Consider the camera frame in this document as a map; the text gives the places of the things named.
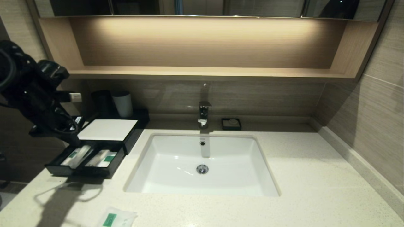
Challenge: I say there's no toothbrush green label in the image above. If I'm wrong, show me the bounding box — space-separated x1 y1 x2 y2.
70 148 89 168

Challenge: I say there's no grey plastic cup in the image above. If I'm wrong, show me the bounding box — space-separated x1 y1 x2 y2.
112 91 133 118

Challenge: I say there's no black amenity drawer box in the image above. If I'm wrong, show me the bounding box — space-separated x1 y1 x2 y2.
74 109 150 155

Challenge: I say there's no narrow white packet green label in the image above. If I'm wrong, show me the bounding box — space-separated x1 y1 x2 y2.
62 149 79 167

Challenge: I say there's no black cup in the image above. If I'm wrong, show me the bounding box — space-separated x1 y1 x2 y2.
91 90 114 116

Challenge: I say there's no flat white packet green label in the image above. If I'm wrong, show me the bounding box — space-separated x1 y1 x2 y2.
98 151 118 168

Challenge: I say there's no small sachet green label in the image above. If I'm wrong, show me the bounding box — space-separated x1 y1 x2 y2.
98 207 138 227

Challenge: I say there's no chrome faucet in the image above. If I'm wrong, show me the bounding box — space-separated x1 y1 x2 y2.
198 84 212 129

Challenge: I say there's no black soap dish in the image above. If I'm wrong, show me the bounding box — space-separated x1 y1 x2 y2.
221 118 242 131

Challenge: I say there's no white sink basin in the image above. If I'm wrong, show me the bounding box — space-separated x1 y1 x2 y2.
124 132 281 197

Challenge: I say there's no mirror cabinet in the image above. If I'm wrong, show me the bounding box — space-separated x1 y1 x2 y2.
35 0 387 19

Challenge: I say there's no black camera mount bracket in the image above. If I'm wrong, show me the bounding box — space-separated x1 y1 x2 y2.
54 91 72 103

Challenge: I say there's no wooden wall shelf niche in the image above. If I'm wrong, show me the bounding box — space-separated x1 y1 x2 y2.
28 16 392 82

